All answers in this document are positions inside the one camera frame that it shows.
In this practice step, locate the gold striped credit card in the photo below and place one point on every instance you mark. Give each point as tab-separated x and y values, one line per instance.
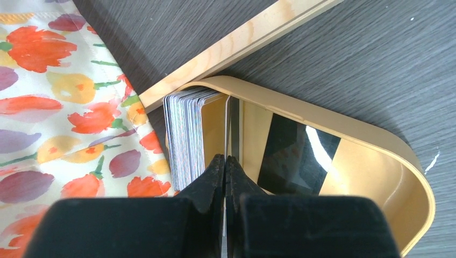
233	128

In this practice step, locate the stack of credit cards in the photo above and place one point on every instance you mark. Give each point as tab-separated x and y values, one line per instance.
196	131

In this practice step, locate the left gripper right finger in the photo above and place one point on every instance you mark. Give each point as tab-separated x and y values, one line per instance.
263	225

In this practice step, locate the wooden clothes rack frame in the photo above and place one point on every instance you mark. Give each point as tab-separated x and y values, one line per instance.
270	24

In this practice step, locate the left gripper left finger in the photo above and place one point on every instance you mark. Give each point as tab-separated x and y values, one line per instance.
186	225

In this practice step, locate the black card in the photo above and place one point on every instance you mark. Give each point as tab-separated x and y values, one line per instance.
297	158

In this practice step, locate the orange floral fabric bag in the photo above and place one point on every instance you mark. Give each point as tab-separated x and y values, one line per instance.
71	123

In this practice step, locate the orange oval tray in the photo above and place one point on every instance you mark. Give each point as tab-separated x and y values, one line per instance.
369	161

